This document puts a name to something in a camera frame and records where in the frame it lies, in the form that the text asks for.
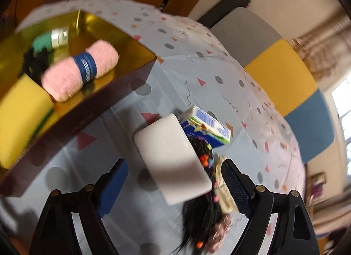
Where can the yellow green scouring sponge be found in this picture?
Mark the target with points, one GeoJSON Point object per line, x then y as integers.
{"type": "Point", "coordinates": [22, 112]}

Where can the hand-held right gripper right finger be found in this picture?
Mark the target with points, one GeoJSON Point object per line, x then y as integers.
{"type": "Point", "coordinates": [235, 189]}

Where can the pink scrunchie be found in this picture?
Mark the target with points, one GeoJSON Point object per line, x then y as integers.
{"type": "Point", "coordinates": [219, 233]}

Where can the black hair wig doll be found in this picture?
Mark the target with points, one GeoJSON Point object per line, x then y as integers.
{"type": "Point", "coordinates": [200, 216]}

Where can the small blue white carton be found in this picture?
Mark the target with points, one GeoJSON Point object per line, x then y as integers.
{"type": "Point", "coordinates": [208, 123]}

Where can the white sponge block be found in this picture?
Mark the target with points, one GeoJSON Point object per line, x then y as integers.
{"type": "Point", "coordinates": [170, 156]}

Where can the black rolled mat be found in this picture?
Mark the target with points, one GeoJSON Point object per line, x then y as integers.
{"type": "Point", "coordinates": [227, 5]}

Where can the cream gauze cloth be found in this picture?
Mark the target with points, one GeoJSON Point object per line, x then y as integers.
{"type": "Point", "coordinates": [225, 201]}

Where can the black scrunchie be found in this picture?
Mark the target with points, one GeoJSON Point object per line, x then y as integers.
{"type": "Point", "coordinates": [34, 64]}

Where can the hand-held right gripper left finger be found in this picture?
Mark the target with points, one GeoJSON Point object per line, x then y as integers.
{"type": "Point", "coordinates": [113, 186]}

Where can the grey yellow blue headboard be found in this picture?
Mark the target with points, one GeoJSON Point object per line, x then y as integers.
{"type": "Point", "coordinates": [279, 73]}

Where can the beige patterned curtain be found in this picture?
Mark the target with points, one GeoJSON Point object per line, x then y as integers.
{"type": "Point", "coordinates": [323, 40]}

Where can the green silicone bottle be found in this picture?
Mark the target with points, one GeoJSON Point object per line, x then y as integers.
{"type": "Point", "coordinates": [44, 40]}

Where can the pink towel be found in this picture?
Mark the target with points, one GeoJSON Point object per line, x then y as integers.
{"type": "Point", "coordinates": [60, 82]}

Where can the gold tin box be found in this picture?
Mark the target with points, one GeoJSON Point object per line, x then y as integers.
{"type": "Point", "coordinates": [82, 112]}

